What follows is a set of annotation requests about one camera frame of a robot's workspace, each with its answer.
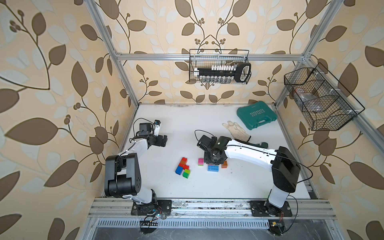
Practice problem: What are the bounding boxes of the light blue long lego brick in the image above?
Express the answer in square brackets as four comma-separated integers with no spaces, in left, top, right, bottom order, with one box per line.
[207,165,219,173]

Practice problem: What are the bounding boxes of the dark blue lego brick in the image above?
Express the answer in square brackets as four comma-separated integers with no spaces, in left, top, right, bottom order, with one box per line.
[175,166,184,175]

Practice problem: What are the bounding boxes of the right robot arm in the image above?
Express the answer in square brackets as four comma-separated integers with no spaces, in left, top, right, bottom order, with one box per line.
[197,135,301,214]

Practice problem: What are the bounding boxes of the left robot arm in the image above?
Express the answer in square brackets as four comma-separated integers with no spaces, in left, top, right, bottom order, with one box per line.
[104,120,168,205]

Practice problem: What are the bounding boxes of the white work glove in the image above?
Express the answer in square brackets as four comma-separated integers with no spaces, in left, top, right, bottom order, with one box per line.
[222,121,251,142]

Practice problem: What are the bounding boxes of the black pipe wrench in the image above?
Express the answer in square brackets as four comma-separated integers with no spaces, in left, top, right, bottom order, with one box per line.
[238,140,269,149]

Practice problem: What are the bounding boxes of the green plastic tool case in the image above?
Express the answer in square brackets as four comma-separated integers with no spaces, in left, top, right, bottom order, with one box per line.
[237,102,278,130]

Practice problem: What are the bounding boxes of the black socket holder set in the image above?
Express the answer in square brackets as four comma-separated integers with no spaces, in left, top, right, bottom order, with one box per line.
[192,62,252,84]

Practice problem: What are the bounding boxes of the plastic bag in basket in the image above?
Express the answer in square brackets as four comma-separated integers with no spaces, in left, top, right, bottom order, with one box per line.
[296,88,324,113]

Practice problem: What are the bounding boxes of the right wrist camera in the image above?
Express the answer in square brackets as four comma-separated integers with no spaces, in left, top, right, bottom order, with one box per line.
[197,135,217,152]

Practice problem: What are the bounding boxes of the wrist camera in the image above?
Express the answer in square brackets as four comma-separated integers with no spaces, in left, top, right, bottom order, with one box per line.
[197,135,217,152]
[153,120,161,136]

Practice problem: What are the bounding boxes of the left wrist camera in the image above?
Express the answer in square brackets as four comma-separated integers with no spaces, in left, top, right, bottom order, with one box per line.
[153,120,161,136]

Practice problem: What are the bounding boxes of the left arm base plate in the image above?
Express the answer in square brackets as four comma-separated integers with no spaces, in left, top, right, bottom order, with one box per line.
[131,200,172,217]

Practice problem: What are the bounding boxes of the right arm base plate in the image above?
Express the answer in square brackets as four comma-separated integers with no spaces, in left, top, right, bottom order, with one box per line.
[249,200,293,218]

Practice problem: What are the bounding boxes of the back wire basket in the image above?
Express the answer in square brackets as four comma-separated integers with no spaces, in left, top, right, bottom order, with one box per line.
[189,49,252,85]

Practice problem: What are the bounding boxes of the wire basket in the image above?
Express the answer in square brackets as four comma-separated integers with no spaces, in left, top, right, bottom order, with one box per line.
[189,49,252,85]
[284,63,365,131]

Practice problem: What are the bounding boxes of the right wire basket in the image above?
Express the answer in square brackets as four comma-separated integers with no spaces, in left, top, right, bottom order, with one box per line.
[284,63,365,131]

